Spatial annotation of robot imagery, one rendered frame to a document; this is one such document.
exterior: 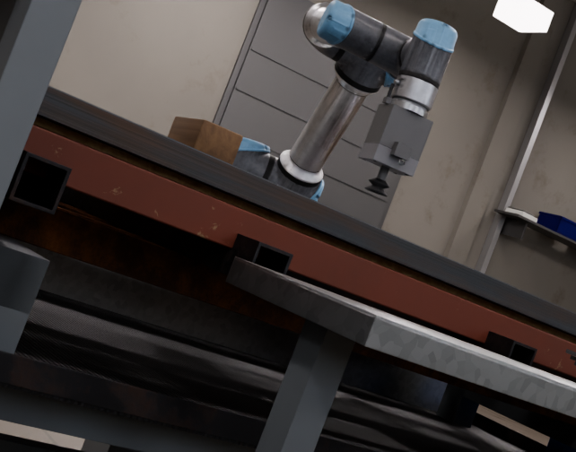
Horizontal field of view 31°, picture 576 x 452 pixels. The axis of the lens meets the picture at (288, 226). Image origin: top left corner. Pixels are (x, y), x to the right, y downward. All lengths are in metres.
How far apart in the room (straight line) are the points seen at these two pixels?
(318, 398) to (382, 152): 0.81
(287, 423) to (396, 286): 0.36
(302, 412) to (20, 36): 0.46
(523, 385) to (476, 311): 0.40
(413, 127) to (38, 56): 1.04
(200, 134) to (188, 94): 9.82
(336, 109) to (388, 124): 0.58
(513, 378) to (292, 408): 0.22
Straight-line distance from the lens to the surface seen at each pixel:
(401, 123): 1.84
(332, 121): 2.41
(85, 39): 10.75
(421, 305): 1.42
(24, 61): 0.91
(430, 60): 1.86
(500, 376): 1.08
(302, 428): 1.08
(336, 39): 1.94
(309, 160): 2.47
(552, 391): 1.14
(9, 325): 1.15
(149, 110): 11.00
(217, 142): 1.36
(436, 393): 2.59
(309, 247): 1.29
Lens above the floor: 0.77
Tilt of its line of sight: 2 degrees up
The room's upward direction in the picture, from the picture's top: 21 degrees clockwise
